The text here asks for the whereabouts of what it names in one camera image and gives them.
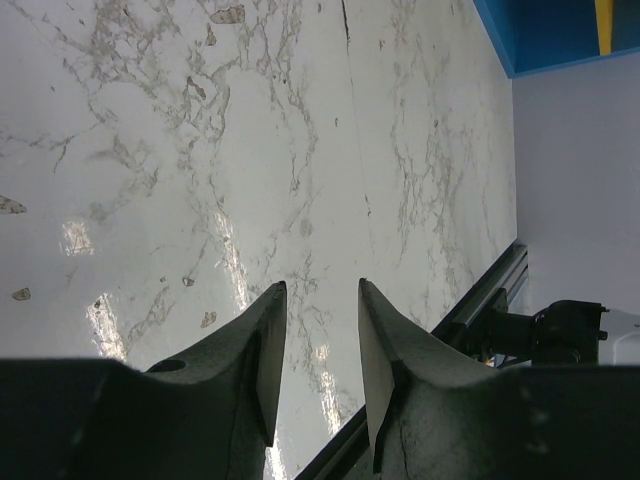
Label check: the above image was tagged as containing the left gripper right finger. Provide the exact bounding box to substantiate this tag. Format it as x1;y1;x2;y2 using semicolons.
358;280;639;479

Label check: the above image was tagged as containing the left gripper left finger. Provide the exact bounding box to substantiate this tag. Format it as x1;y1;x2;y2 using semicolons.
1;282;287;479

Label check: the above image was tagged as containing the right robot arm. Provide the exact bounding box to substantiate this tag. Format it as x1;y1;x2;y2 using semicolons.
461;300;639;366

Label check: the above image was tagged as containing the blue shelf unit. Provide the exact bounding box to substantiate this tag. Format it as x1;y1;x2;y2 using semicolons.
474;0;639;79

